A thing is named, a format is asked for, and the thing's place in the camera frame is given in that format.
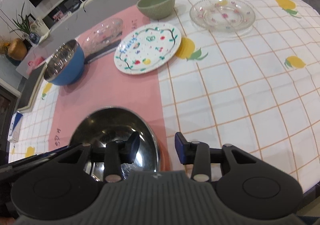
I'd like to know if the black notebook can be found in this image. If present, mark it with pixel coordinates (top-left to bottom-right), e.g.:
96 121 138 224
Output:
17 62 47 113

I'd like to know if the potted plant in blue vase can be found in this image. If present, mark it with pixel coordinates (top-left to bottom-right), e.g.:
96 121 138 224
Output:
11 3 41 45

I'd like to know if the checkered lemon tablecloth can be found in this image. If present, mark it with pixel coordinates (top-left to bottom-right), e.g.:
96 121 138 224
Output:
9 0 319 191

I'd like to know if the green ceramic bowl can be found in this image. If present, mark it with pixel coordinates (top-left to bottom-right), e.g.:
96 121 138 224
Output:
136 0 175 20

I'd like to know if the steel bowl orange outside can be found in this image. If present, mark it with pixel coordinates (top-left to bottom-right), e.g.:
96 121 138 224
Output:
69 106 161 181

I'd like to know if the white fruity painted plate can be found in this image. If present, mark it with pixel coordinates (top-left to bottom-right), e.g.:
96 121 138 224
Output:
114 22 182 75

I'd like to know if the clear glass plate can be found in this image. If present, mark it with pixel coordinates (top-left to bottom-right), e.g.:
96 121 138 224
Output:
78 18 123 54
189 0 256 33

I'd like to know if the blue white box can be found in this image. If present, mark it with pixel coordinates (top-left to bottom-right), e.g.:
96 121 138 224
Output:
8 112 23 143

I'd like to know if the golden vase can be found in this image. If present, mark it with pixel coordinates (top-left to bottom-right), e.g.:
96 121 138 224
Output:
7 38 27 61

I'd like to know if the pink storage box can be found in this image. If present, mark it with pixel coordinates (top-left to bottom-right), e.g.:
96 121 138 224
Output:
28 57 45 68

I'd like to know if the steel bowl blue outside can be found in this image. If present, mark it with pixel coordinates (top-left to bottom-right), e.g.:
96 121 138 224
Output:
43 39 85 86

